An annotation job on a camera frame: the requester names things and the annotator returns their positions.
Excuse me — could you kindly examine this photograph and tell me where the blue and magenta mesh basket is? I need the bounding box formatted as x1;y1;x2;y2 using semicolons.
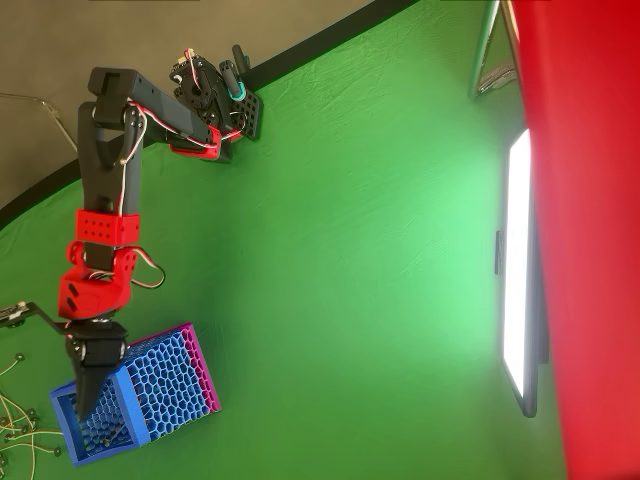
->
48;321;223;468

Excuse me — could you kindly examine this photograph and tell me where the green table cloth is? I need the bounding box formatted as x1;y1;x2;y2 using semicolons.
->
0;0;571;480

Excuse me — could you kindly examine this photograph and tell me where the black LED light panel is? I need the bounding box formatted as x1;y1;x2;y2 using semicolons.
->
494;127;551;419

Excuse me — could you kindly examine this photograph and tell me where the chrome tube stand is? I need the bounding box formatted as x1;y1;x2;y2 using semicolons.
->
467;0;521;102

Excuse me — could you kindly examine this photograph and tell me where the large red panel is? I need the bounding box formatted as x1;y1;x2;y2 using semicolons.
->
507;0;640;480

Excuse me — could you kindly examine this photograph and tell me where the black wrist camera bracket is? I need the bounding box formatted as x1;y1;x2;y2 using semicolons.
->
0;300;70;337

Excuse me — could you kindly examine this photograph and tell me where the red white servo cable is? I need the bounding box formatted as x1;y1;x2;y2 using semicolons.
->
126;246;168;291
117;101;150;217

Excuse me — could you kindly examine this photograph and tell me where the thin grey metal tube frame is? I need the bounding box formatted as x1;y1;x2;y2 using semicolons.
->
0;92;80;154

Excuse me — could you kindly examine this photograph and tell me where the black clamp with teal ring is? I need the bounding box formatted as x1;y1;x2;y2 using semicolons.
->
218;44;252;105

